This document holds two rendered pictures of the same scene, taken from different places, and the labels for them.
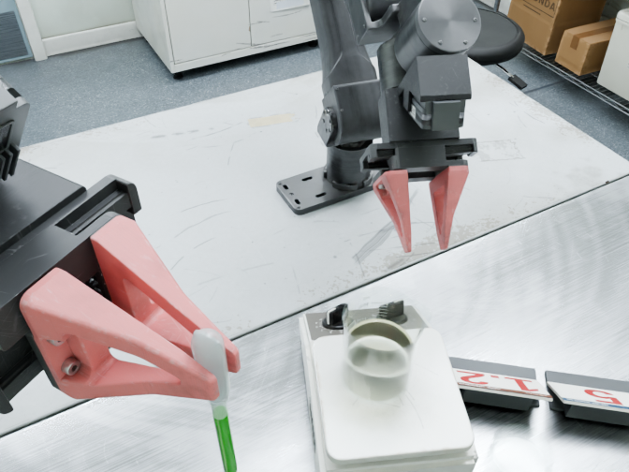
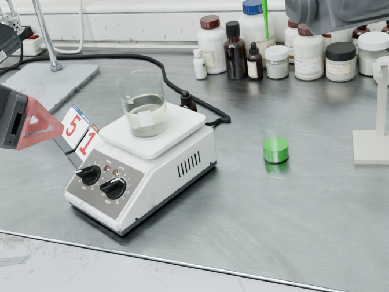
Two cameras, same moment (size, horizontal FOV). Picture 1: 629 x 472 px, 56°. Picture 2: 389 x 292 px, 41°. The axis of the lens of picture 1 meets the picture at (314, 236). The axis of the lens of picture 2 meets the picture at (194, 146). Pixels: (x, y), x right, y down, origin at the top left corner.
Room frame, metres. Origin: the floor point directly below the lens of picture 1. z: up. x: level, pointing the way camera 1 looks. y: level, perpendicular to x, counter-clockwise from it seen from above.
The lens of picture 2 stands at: (0.61, 0.52, 1.36)
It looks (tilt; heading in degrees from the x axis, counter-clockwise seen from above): 33 degrees down; 236
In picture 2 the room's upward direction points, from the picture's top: 10 degrees counter-clockwise
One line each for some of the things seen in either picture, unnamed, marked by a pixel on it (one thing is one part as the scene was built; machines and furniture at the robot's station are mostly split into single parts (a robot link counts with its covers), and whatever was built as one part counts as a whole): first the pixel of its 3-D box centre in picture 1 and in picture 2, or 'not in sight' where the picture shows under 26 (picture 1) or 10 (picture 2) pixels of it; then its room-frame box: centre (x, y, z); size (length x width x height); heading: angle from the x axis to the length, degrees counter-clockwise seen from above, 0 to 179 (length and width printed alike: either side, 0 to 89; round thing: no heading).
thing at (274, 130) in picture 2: not in sight; (275, 139); (0.14, 0.04, 0.93); 0.04 x 0.04 x 0.06
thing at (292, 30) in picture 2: not in sight; (296, 39); (-0.14, -0.16, 0.94); 0.05 x 0.05 x 0.09
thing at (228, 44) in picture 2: not in sight; (235, 50); (-0.02, -0.21, 0.95); 0.04 x 0.04 x 0.11
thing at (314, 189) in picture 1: (348, 158); not in sight; (0.67, -0.05, 0.94); 0.20 x 0.07 x 0.08; 119
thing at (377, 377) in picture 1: (382, 348); (143, 105); (0.29, -0.06, 1.03); 0.07 x 0.06 x 0.08; 98
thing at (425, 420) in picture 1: (387, 390); (152, 126); (0.28, -0.07, 0.98); 0.12 x 0.12 x 0.01; 7
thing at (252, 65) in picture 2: not in sight; (254, 59); (-0.04, -0.18, 0.94); 0.03 x 0.03 x 0.07
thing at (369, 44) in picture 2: not in sight; (373, 54); (-0.18, -0.01, 0.93); 0.06 x 0.06 x 0.07
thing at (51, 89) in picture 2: not in sight; (26, 95); (0.31, -0.52, 0.91); 0.30 x 0.20 x 0.01; 29
